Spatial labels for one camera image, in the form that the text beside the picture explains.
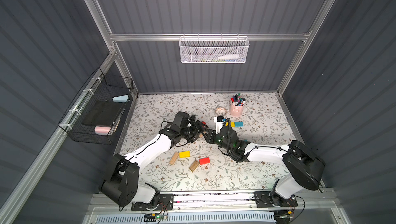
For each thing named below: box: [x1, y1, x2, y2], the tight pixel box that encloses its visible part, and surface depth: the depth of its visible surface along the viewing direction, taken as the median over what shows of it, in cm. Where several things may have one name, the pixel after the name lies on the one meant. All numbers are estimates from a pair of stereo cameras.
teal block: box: [235, 121, 244, 127], surface depth 104 cm
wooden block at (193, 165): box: [188, 160, 200, 173], surface depth 86 cm
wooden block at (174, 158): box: [169, 151, 180, 166], surface depth 89 cm
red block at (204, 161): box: [199, 156, 211, 166], surface depth 88 cm
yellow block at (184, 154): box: [178, 150, 191, 159], surface depth 91 cm
